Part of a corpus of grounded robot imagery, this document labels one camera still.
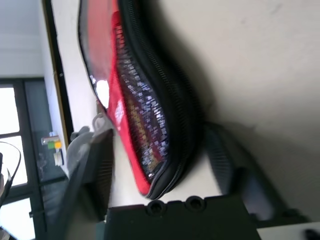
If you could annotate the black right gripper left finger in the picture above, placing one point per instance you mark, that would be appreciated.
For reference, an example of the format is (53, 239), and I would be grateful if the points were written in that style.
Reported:
(82, 180)

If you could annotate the small white wall item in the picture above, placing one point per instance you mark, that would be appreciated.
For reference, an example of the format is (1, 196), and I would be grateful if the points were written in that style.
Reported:
(58, 157)

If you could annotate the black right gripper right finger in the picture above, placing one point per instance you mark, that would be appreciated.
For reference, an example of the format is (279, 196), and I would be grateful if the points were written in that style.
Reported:
(225, 162)

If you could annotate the red black paddle case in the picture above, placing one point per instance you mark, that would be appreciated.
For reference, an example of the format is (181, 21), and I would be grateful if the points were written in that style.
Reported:
(150, 100)

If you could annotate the grey box coloured buttons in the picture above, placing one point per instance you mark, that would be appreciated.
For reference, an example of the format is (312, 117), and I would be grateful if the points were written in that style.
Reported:
(56, 144)

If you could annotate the dark framed window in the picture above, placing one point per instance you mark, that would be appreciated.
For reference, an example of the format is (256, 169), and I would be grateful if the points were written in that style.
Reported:
(32, 112)

